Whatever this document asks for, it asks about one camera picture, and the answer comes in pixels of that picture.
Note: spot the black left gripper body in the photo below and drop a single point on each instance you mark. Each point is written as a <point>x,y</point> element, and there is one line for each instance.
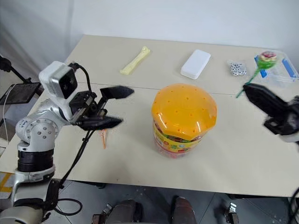
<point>80,102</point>

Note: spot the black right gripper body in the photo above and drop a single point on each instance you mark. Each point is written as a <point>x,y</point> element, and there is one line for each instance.
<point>289,119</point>

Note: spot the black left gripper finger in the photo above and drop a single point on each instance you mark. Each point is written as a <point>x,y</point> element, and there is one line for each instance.
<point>116,92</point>
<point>100,123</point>

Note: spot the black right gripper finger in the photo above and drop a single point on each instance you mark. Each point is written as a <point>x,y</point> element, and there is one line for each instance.
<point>266,93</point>
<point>264,106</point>

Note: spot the green stick lollipop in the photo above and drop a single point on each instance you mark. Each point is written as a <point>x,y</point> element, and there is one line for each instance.
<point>266,62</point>

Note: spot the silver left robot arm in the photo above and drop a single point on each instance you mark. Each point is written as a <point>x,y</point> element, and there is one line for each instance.
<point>37,133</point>

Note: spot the orange lid lollipop jar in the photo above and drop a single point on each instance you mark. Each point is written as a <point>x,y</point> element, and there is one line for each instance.
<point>183,109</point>

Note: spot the clear box with blue clips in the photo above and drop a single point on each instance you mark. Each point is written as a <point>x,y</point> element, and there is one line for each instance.
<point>287,77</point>

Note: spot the bag of black-white beads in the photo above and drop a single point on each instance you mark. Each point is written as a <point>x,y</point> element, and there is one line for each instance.
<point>237,68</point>

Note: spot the white rectangular box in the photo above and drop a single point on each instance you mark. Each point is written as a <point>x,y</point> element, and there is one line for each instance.
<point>195,64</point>

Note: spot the dark rounded shape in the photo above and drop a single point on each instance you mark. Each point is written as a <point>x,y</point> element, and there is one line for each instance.
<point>127,211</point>
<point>183,210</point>

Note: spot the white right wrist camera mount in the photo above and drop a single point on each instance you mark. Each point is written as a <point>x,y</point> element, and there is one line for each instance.
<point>290,138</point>

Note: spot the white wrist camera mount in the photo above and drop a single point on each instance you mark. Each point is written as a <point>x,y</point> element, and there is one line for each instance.
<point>290,138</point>
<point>52,78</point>

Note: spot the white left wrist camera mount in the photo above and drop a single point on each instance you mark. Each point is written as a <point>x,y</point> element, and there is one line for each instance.
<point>52,78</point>

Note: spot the metal bracket under table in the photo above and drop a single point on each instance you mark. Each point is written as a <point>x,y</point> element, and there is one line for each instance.
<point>231,212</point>
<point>102,214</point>

